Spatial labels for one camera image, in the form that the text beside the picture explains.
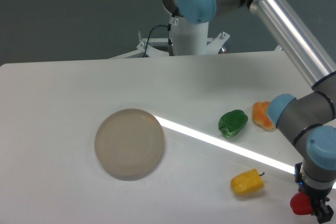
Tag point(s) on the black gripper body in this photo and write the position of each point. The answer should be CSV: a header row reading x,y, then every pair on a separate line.
x,y
316,191

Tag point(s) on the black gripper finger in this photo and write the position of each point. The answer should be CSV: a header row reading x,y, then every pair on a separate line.
x,y
321,210

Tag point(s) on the red toy pepper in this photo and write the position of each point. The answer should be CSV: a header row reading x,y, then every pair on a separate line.
x,y
300,204

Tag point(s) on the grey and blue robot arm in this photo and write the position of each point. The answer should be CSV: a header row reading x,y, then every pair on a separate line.
x,y
303,122

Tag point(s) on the yellow toy pepper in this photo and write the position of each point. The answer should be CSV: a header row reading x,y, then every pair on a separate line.
x,y
247,182

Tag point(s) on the green toy pepper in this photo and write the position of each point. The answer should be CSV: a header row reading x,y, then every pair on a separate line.
x,y
231,123

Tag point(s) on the orange knotted bread roll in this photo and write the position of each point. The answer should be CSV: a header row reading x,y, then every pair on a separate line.
x,y
259,115

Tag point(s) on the beige round plate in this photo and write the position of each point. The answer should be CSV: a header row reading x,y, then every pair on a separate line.
x,y
129,144

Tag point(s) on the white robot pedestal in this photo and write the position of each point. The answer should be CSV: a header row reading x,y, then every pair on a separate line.
x,y
179,38

